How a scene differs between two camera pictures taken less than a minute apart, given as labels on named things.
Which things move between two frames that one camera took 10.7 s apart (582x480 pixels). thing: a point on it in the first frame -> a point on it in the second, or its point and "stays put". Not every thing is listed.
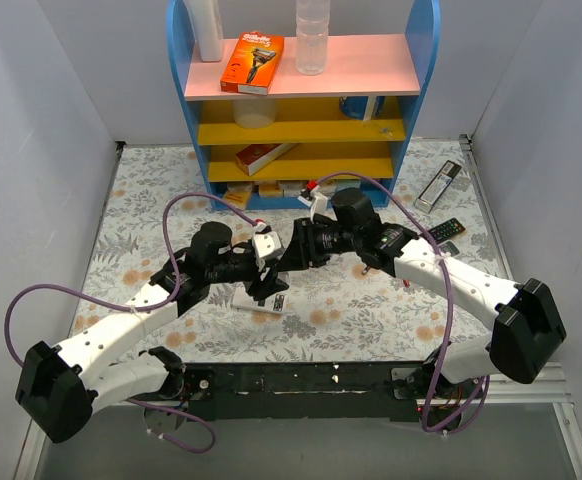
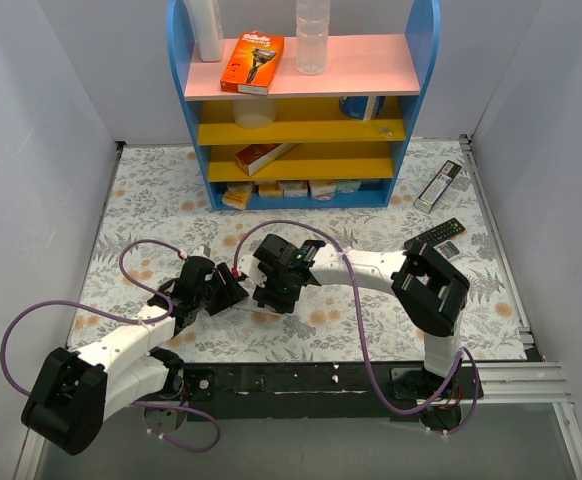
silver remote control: x=438 y=185 stays put
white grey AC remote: x=449 y=247 stays put
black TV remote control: x=446 y=230 stays put
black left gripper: x=260 y=276 -> x=219 y=288
